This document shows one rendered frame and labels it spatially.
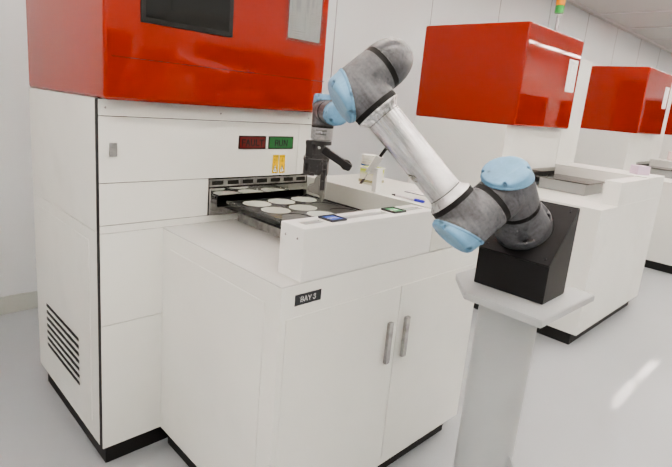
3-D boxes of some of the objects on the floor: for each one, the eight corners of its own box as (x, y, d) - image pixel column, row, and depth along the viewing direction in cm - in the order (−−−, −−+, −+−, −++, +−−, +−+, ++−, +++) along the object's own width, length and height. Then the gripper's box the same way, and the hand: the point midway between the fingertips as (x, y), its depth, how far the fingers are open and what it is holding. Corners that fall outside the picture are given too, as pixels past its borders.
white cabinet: (159, 447, 185) (162, 228, 167) (345, 367, 251) (362, 205, 233) (265, 570, 140) (284, 291, 123) (457, 434, 207) (488, 240, 189)
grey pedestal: (618, 579, 147) (686, 315, 130) (551, 688, 118) (626, 365, 100) (467, 477, 183) (503, 259, 165) (385, 540, 153) (419, 283, 135)
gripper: (308, 138, 177) (303, 198, 182) (304, 140, 168) (300, 203, 173) (332, 140, 177) (327, 200, 182) (330, 142, 168) (325, 205, 173)
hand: (322, 198), depth 177 cm, fingers closed
